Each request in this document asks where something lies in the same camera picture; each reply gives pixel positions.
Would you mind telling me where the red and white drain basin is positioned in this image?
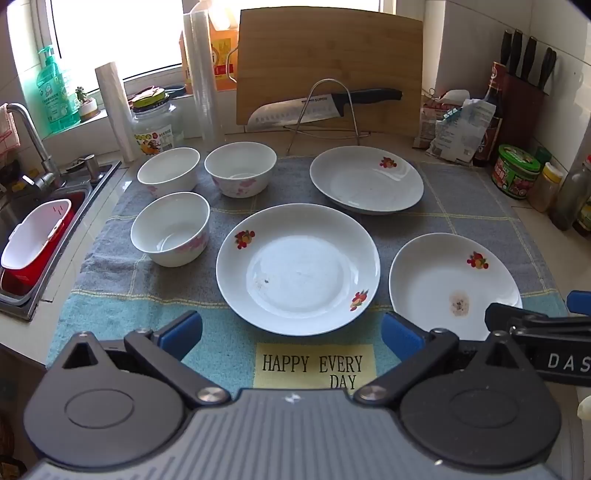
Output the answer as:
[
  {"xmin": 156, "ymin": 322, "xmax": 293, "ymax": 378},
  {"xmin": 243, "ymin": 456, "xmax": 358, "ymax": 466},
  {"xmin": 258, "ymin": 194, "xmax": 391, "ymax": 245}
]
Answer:
[{"xmin": 0, "ymin": 199, "xmax": 75, "ymax": 296}]

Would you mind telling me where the metal kitchen faucet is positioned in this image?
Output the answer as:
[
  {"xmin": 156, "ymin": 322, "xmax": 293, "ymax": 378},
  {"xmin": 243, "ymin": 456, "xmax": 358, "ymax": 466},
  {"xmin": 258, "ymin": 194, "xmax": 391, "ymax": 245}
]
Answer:
[{"xmin": 6, "ymin": 102, "xmax": 61, "ymax": 190}]

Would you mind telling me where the white plastic bag roll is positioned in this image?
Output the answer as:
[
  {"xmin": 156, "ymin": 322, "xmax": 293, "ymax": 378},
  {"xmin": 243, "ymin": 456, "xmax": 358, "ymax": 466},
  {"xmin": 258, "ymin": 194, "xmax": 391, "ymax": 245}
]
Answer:
[{"xmin": 95, "ymin": 62, "xmax": 139, "ymax": 162}]

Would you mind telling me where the small yellow-lidded spice jar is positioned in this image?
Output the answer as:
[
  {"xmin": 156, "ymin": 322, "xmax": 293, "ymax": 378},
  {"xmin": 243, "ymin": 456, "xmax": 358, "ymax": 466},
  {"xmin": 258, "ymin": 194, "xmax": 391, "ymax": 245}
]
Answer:
[{"xmin": 527, "ymin": 161, "xmax": 564, "ymax": 213}]

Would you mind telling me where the dark glass bottle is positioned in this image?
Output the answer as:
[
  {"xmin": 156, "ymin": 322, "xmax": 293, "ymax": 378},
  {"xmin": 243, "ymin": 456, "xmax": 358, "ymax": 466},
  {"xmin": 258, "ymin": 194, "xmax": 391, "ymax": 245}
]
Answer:
[{"xmin": 549, "ymin": 154, "xmax": 591, "ymax": 232}]

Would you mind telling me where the white seasoning packet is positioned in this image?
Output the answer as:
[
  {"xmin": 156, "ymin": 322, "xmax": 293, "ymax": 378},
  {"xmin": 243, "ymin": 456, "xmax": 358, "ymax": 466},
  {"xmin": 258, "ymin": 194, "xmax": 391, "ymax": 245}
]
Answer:
[{"xmin": 427, "ymin": 98, "xmax": 497, "ymax": 163}]

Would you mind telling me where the pink dishcloth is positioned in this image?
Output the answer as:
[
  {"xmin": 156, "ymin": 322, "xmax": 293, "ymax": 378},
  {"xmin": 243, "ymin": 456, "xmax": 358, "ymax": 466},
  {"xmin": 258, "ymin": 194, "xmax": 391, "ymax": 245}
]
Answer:
[{"xmin": 0, "ymin": 104, "xmax": 21, "ymax": 151}]

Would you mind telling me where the bamboo cutting board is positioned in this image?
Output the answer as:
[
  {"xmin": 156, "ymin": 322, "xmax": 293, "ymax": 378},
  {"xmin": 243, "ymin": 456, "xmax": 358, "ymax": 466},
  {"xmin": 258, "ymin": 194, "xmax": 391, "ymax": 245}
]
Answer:
[{"xmin": 235, "ymin": 9, "xmax": 424, "ymax": 138}]

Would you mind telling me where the tall clear plastic wrap roll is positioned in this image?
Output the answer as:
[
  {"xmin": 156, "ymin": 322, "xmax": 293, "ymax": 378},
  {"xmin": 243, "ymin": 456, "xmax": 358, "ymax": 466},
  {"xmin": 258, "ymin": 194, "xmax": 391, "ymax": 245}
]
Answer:
[{"xmin": 184, "ymin": 10, "xmax": 218, "ymax": 141}]

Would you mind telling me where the dark soy sauce bottle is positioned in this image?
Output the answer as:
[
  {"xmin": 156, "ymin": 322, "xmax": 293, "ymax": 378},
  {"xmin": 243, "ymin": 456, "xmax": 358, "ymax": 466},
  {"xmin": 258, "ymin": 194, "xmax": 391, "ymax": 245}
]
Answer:
[{"xmin": 473, "ymin": 62, "xmax": 506, "ymax": 168}]

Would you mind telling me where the black-handled kitchen knife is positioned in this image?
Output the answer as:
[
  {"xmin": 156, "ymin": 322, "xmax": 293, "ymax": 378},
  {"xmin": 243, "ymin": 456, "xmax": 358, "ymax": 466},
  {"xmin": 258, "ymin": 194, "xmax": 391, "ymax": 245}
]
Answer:
[{"xmin": 246, "ymin": 88, "xmax": 403, "ymax": 128}]

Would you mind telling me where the glass jar with green lid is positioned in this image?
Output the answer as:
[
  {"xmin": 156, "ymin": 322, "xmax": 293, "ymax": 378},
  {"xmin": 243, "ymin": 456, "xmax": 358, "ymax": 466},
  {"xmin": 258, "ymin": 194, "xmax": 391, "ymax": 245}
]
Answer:
[{"xmin": 130, "ymin": 88, "xmax": 184, "ymax": 158}]

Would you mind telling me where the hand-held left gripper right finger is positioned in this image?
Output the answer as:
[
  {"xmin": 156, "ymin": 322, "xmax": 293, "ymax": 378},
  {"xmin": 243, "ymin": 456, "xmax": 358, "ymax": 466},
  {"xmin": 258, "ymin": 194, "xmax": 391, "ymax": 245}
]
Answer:
[{"xmin": 353, "ymin": 311, "xmax": 539, "ymax": 409}]

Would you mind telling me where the metal soap dispenser pump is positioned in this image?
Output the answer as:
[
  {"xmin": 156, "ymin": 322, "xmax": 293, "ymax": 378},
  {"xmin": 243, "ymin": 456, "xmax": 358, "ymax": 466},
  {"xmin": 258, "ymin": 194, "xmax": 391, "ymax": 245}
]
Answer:
[{"xmin": 66, "ymin": 154, "xmax": 105, "ymax": 183}]

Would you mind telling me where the red and white food packet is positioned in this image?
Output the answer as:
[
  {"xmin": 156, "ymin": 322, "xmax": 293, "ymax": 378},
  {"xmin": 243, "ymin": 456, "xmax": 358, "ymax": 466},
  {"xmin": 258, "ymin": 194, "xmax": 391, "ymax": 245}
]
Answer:
[{"xmin": 412, "ymin": 90, "xmax": 469, "ymax": 149}]

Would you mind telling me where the green detergent bottle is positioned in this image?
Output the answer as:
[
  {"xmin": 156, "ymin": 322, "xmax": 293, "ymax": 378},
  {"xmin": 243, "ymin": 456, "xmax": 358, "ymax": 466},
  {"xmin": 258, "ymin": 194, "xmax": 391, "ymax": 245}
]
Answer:
[{"xmin": 36, "ymin": 45, "xmax": 81, "ymax": 134}]

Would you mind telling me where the orange cooking wine bottle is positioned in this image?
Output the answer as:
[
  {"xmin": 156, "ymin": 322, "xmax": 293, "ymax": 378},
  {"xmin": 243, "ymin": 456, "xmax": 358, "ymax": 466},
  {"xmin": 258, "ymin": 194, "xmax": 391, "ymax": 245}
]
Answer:
[{"xmin": 179, "ymin": 9, "xmax": 238, "ymax": 93}]

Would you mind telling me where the grey and blue dish mat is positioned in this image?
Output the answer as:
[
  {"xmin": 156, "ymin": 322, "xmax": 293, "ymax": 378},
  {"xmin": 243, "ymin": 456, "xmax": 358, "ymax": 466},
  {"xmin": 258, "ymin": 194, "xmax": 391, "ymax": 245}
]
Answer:
[{"xmin": 46, "ymin": 154, "xmax": 571, "ymax": 393}]

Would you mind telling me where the dark wooden knife block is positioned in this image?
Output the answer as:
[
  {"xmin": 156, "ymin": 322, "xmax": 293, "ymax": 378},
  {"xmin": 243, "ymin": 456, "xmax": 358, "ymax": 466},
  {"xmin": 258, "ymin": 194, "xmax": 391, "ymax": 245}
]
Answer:
[{"xmin": 502, "ymin": 69, "xmax": 549, "ymax": 153}]

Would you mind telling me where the white bowl with pink flowers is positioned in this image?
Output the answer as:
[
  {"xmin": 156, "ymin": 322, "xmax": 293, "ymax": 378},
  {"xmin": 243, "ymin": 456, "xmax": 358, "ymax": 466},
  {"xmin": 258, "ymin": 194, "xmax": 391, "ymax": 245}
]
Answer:
[
  {"xmin": 137, "ymin": 147, "xmax": 201, "ymax": 200},
  {"xmin": 130, "ymin": 191, "xmax": 211, "ymax": 268},
  {"xmin": 204, "ymin": 141, "xmax": 278, "ymax": 199}
]

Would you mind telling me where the stainless steel sink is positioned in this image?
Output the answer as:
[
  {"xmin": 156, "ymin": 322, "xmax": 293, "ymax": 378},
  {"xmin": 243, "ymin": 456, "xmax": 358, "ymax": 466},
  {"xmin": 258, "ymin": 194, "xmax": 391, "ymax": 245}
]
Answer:
[{"xmin": 0, "ymin": 159, "xmax": 122, "ymax": 321}]

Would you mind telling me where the green-lidded sauce jar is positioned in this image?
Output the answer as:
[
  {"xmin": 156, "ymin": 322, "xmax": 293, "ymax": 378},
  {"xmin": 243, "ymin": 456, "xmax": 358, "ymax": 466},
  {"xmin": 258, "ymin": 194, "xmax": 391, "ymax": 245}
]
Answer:
[{"xmin": 491, "ymin": 144, "xmax": 542, "ymax": 200}]

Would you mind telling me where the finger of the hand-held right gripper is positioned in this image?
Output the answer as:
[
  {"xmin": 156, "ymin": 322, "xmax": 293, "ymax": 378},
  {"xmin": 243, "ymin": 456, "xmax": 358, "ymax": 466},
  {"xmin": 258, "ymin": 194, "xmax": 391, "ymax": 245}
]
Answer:
[
  {"xmin": 484, "ymin": 302, "xmax": 575, "ymax": 334},
  {"xmin": 567, "ymin": 291, "xmax": 591, "ymax": 317}
]

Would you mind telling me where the small potted plant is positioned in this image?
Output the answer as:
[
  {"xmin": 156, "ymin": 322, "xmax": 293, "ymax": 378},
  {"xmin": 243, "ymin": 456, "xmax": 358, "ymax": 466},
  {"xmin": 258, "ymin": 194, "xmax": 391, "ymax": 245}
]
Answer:
[{"xmin": 75, "ymin": 86, "xmax": 101, "ymax": 123}]

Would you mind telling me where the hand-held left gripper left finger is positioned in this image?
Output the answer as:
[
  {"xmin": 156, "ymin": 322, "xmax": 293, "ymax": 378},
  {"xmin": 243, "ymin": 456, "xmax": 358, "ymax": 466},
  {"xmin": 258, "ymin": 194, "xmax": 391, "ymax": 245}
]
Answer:
[{"xmin": 47, "ymin": 310, "xmax": 232, "ymax": 409}]

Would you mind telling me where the metal wire rack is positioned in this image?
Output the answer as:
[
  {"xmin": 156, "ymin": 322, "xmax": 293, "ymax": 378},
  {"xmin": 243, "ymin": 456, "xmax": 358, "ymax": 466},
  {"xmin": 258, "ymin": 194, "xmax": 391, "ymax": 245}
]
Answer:
[{"xmin": 286, "ymin": 78, "xmax": 371, "ymax": 155}]

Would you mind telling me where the white plate with fruit print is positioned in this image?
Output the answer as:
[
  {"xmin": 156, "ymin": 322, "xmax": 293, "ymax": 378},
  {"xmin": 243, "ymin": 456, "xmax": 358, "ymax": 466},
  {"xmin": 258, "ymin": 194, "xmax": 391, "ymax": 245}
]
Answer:
[
  {"xmin": 389, "ymin": 233, "xmax": 523, "ymax": 343},
  {"xmin": 215, "ymin": 204, "xmax": 382, "ymax": 337},
  {"xmin": 309, "ymin": 146, "xmax": 424, "ymax": 216}
]

